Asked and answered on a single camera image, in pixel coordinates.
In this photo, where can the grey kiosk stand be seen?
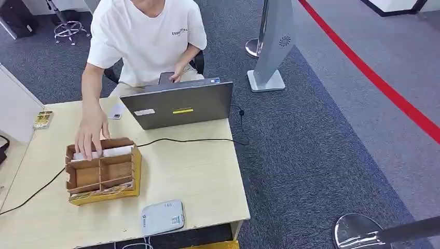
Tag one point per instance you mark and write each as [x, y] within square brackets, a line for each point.
[275, 34]

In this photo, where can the yellow box under desk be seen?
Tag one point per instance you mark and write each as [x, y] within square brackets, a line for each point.
[220, 245]

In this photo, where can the person's left hand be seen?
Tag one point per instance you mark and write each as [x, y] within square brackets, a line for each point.
[178, 71]

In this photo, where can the person's hand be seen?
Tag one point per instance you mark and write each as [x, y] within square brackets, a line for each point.
[91, 129]
[178, 71]

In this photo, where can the white card with dark mark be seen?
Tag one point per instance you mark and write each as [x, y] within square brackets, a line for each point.
[117, 110]

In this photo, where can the white card reader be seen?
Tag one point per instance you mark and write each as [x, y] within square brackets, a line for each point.
[162, 217]

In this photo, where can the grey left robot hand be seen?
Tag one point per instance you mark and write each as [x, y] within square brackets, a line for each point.
[3, 147]

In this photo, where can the printed card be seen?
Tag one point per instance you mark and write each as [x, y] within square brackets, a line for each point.
[43, 119]

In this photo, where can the chrome stool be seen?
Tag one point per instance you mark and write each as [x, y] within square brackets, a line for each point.
[57, 12]

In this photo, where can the white platform with black edge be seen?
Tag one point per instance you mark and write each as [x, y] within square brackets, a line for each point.
[392, 4]

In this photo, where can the black office chair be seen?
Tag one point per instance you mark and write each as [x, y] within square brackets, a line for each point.
[198, 63]

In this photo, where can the white partition panel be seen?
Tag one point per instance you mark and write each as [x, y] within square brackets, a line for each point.
[17, 103]

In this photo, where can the wooden compartment box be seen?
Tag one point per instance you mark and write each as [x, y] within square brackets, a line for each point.
[103, 175]

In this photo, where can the black smartphone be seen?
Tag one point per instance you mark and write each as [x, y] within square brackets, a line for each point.
[164, 78]

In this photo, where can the person's right hand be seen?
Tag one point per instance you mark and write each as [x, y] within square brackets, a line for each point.
[91, 129]

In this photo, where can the black case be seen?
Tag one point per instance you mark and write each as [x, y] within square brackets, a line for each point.
[17, 17]

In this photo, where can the grey laptop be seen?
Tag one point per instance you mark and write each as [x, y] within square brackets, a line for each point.
[178, 103]

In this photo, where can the person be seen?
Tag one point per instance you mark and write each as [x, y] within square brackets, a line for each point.
[147, 37]

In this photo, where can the white card stack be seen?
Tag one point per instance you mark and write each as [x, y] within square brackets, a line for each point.
[79, 157]
[118, 151]

